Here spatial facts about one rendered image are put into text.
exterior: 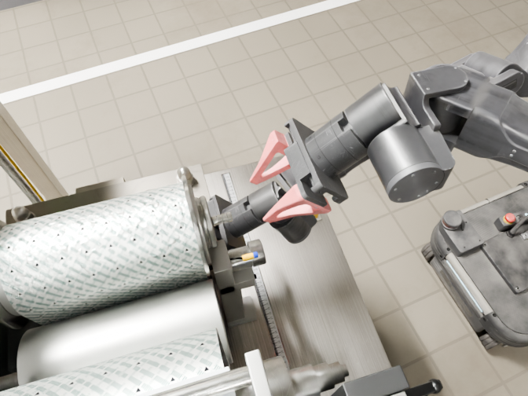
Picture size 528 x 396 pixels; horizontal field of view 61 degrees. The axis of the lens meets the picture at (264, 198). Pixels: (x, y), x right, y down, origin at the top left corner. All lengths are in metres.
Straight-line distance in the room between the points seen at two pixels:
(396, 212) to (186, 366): 1.81
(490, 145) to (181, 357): 0.38
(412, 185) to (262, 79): 2.16
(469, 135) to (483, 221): 1.46
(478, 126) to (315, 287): 0.56
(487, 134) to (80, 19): 2.86
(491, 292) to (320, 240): 0.97
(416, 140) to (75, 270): 0.42
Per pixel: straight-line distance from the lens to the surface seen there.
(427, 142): 0.48
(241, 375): 0.36
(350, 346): 0.95
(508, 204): 2.06
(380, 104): 0.49
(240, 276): 0.72
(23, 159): 1.72
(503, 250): 1.92
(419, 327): 1.97
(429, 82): 0.51
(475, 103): 0.51
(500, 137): 0.52
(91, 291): 0.62
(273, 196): 0.73
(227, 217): 0.61
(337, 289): 0.98
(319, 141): 0.51
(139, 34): 2.95
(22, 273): 0.62
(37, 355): 0.65
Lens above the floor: 1.81
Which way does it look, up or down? 59 degrees down
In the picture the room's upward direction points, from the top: straight up
